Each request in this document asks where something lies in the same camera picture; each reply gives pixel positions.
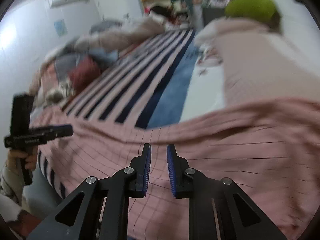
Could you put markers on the yellow white shelf unit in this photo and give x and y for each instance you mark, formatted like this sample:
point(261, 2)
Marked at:
point(148, 4)

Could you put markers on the blue wall poster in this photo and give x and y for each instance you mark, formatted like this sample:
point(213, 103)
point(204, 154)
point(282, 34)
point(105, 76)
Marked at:
point(60, 28)

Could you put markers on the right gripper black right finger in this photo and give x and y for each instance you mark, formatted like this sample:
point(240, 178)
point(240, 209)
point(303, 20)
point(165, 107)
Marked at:
point(218, 209)

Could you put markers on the pink beige pillow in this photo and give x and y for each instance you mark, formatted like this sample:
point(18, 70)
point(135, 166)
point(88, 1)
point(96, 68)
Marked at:
point(258, 64)

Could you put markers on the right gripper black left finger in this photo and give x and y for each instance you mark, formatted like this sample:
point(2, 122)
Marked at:
point(98, 208)

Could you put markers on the beige grey patterned garment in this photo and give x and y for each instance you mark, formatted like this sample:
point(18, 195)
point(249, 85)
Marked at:
point(53, 92)

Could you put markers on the green plush toy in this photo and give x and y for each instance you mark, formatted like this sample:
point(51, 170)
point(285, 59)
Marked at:
point(263, 11)

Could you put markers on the pink checked pants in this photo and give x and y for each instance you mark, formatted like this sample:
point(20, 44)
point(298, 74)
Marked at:
point(269, 148)

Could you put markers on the dark red folded garment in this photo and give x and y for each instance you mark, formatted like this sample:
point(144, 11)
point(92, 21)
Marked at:
point(83, 74)

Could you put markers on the crumpled patterned duvet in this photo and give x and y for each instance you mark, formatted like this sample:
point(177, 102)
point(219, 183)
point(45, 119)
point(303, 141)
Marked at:
point(104, 47)

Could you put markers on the white bed headboard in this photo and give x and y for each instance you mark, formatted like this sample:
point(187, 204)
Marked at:
point(299, 27)

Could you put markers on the striped pink navy blanket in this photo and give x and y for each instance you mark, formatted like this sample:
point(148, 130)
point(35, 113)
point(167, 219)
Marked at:
point(168, 79)

